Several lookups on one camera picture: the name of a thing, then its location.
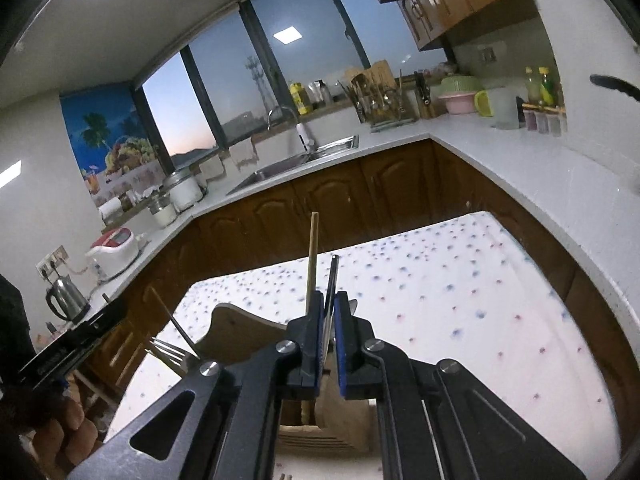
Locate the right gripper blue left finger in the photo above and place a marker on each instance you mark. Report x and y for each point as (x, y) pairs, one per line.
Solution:
(307, 333)

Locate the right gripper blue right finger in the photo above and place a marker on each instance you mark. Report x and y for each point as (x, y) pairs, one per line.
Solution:
(356, 376)

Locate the steel fork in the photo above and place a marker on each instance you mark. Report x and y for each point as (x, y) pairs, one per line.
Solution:
(176, 359)

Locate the person's left hand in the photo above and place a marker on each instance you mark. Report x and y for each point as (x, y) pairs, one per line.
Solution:
(62, 443)

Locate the wooden utensil holder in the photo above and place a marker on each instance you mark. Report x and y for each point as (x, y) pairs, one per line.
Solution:
(261, 355)

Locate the steel electric kettle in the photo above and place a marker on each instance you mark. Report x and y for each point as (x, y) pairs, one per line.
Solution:
(66, 301)

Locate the white red rice cooker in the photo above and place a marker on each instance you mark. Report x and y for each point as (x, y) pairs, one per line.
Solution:
(112, 253)

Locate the steel sink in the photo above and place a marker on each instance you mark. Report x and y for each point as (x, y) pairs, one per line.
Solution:
(296, 161)

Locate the white pot with lid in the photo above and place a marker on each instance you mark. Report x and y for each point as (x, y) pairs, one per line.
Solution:
(183, 189)

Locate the dish drying rack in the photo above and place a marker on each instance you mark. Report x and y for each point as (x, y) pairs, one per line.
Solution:
(377, 96)

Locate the yellow detergent bottle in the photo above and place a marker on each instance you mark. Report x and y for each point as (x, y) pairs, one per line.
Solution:
(300, 98)

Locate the fruit beach poster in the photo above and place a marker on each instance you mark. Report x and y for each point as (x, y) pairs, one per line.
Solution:
(113, 152)

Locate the pink green basin stack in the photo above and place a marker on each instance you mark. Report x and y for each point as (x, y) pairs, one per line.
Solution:
(457, 93)

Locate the white plastic jug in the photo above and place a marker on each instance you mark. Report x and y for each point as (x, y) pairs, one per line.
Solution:
(499, 105)

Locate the black wok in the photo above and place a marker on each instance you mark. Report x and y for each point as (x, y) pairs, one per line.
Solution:
(616, 84)

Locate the wall power socket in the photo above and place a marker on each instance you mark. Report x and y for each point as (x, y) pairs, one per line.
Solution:
(49, 263)

